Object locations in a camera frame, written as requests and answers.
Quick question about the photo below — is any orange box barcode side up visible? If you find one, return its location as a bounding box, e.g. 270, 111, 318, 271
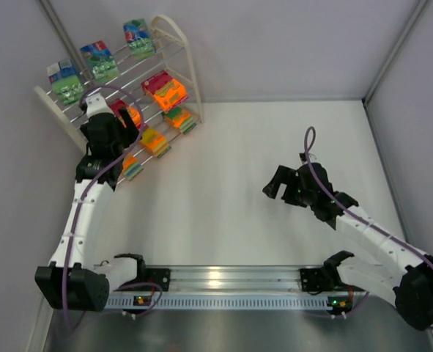
140, 127, 171, 158

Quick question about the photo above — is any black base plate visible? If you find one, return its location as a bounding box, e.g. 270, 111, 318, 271
146, 268, 171, 292
299, 268, 336, 294

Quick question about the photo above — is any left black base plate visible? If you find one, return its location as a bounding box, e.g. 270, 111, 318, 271
146, 268, 171, 292

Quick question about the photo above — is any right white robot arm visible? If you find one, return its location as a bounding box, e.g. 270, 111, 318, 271
262, 162, 433, 331

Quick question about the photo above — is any cream chrome wire shelf rack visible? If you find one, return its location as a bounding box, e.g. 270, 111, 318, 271
34, 15, 204, 168

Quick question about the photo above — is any blue green Vileda sponge pack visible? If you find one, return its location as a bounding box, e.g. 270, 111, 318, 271
47, 58, 84, 106

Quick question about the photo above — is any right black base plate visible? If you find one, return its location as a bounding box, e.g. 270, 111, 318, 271
299, 268, 336, 294

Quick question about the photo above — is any orange pink Scrub Mommy box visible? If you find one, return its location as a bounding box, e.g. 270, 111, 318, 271
141, 70, 188, 113

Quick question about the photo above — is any aluminium mounting rail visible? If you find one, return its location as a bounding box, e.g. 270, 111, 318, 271
106, 265, 380, 315

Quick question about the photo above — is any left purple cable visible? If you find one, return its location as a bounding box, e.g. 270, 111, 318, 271
61, 85, 164, 332

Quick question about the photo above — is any orange green Sponge Daddy box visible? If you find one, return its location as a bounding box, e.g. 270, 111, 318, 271
122, 153, 144, 181

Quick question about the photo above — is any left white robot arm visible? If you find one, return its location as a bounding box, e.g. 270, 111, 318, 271
34, 93, 145, 312

